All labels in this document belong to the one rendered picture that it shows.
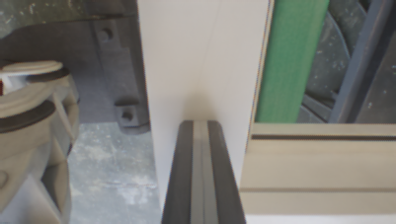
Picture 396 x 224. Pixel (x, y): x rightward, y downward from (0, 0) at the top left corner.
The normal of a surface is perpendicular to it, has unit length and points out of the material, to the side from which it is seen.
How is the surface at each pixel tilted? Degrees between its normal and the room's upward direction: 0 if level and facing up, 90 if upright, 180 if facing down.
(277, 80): 0
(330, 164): 90
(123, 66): 0
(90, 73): 0
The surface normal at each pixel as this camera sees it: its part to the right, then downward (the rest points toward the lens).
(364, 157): 0.02, -0.88
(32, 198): 0.18, 0.46
